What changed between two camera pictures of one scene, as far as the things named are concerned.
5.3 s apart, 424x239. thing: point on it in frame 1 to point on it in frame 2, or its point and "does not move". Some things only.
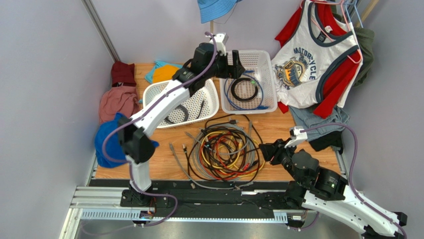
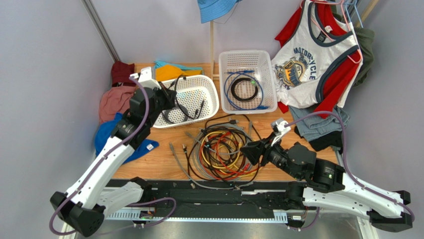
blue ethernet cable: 245,70 does not move
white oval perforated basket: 202,104 does not move
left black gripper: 230,71 to 168,96
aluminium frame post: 99,27 does not move
